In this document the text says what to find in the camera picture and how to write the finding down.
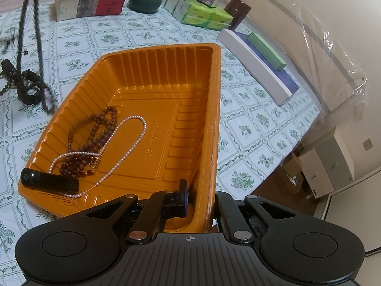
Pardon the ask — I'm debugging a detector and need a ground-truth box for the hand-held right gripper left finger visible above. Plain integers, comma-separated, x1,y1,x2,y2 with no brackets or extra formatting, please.
64,179,190,244

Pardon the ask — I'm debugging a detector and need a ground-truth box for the white pearl necklace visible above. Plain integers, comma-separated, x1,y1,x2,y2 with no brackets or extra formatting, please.
48,115,147,199

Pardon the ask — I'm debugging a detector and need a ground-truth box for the long green box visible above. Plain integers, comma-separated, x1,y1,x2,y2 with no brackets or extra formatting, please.
247,32,287,70

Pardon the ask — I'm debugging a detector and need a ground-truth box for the clear plastic sheet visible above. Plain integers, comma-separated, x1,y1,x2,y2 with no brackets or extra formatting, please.
238,0,368,126

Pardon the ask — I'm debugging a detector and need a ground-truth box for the black bar hair clip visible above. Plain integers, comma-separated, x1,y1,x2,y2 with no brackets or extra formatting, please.
20,168,80,195

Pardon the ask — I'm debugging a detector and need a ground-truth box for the dark red bead bracelet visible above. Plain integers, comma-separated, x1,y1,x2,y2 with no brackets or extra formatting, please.
60,152,102,176

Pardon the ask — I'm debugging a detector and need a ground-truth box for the white door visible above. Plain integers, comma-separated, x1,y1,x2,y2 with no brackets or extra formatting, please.
321,171,381,258

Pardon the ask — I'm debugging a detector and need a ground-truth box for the green tissue pack bundle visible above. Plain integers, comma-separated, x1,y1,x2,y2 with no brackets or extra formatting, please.
164,0,233,31

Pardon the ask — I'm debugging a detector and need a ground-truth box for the orange plastic tray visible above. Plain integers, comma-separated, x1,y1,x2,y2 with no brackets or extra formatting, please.
17,43,222,234

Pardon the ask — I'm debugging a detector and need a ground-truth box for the long white box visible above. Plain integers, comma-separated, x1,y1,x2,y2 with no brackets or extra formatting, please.
217,29,292,106

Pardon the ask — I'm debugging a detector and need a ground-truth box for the glossy black claw clip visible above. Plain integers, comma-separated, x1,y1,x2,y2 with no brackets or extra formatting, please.
0,59,16,79

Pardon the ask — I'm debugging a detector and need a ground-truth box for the white bedside cabinet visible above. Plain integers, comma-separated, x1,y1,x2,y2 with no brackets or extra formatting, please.
298,127,356,199

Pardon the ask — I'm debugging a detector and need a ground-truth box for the dark green bead necklace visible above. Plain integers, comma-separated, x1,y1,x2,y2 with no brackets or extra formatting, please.
0,0,60,115

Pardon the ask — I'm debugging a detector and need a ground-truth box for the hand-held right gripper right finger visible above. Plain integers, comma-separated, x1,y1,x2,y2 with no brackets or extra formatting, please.
213,192,323,244

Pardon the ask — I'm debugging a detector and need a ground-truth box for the brown wooden bead necklace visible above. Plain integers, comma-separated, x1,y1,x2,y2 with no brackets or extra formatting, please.
67,106,118,155

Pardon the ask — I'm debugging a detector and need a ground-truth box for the thick white book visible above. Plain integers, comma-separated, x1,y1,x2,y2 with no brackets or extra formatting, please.
55,0,126,22

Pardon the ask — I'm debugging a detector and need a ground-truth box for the black wristwatch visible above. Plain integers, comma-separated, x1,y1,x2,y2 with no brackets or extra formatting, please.
16,69,54,105

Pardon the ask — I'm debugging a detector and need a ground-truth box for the blue notebook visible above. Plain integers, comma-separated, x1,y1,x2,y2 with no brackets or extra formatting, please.
235,31,300,94

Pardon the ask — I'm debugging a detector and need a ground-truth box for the cardboard box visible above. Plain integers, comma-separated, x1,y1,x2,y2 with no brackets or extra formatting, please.
280,151,307,189

